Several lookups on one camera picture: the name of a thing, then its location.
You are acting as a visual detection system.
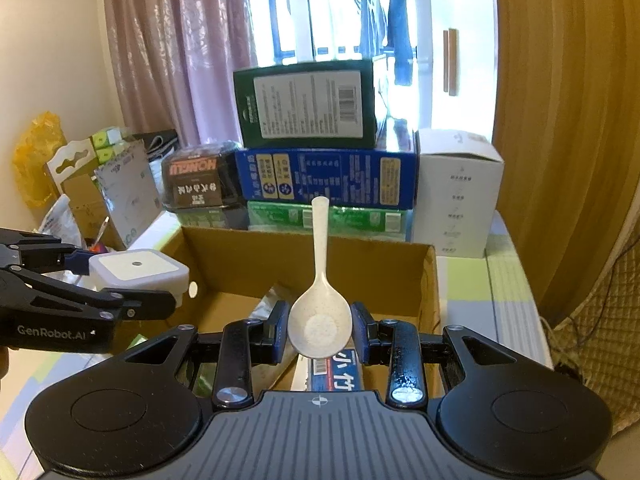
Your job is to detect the yellow plastic bag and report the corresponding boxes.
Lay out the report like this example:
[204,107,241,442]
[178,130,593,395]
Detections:
[12,112,67,209]

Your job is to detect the silver foil pouch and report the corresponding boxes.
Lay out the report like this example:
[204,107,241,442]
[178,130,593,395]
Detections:
[250,283,296,320]

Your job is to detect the cardboard hanger package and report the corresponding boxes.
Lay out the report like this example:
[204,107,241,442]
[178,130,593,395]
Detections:
[47,139,108,240]

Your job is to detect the dark green carton box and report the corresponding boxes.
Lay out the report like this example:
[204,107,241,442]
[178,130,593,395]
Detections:
[233,60,378,148]

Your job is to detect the pink curtain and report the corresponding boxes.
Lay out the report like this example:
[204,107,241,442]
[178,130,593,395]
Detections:
[104,0,257,145]

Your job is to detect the dark Hongli food box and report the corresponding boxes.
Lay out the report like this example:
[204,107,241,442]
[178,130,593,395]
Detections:
[162,141,244,210]

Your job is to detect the white plastic spoon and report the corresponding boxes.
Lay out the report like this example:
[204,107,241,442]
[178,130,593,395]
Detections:
[288,196,352,359]

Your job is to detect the green barcode box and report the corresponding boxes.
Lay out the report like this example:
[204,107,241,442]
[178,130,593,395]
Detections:
[126,334,148,352]

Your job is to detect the green tissue pack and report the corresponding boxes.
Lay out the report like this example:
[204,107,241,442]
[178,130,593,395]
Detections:
[177,200,416,242]

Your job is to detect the green tissue boxes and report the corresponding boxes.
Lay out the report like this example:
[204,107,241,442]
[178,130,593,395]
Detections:
[90,127,127,165]

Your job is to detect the blue white gum container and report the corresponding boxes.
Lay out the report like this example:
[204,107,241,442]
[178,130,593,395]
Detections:
[307,348,364,392]

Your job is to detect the white carton box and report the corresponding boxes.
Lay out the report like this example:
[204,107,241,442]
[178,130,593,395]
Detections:
[411,128,504,258]

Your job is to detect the white square power adapter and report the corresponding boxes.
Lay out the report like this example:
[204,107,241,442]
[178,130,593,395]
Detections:
[88,249,190,308]

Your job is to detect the brown cardboard box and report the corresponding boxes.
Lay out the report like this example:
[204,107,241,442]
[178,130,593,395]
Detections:
[119,224,444,401]

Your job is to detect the plaid tablecloth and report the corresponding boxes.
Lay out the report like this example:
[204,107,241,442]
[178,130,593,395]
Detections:
[1,212,551,479]

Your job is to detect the brown quilted chair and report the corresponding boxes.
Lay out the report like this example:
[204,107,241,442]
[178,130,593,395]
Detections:
[542,240,639,434]

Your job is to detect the brown curtain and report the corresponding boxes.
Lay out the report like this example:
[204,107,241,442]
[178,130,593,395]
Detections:
[494,0,639,324]

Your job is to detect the blue carton box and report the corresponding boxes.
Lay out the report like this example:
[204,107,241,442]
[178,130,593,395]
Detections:
[235,148,418,210]

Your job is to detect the white printed paper bag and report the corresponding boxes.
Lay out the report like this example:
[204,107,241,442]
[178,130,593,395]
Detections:
[94,141,162,248]

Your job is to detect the white plastic bag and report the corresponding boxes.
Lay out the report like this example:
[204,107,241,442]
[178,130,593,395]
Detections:
[38,194,85,247]

